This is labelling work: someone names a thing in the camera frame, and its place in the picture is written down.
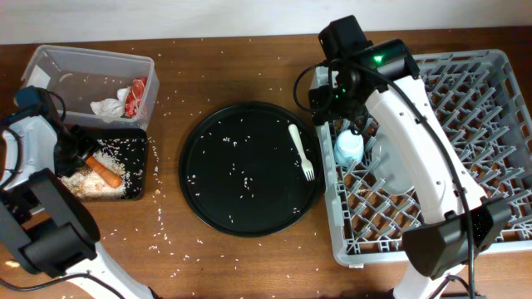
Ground rice and nut leftovers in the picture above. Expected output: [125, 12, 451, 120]
[59, 151, 129, 201]

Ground light blue plastic cup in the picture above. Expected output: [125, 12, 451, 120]
[333, 130, 364, 167]

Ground white tissue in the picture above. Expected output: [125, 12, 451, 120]
[90, 87, 130, 118]

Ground orange carrot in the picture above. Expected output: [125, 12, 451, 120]
[86, 156, 122, 188]

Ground red snack wrapper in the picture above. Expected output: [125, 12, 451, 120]
[125, 77, 147, 118]

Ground grey plastic plate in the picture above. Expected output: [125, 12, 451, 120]
[372, 134, 414, 195]

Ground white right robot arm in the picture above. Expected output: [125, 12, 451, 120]
[308, 16, 511, 298]

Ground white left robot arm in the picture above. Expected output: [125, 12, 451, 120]
[1, 86, 157, 298]

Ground clear plastic waste bin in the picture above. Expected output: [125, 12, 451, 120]
[22, 45, 160, 130]

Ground grey dishwasher rack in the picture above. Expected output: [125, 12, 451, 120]
[317, 50, 531, 268]

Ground black rectangular food tray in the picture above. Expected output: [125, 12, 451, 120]
[57, 126, 150, 203]

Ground white plastic fork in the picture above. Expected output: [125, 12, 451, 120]
[288, 124, 315, 181]

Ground round black serving tray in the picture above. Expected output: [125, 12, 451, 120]
[177, 102, 323, 238]

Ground peanut on table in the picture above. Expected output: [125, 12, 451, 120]
[5, 260, 20, 267]

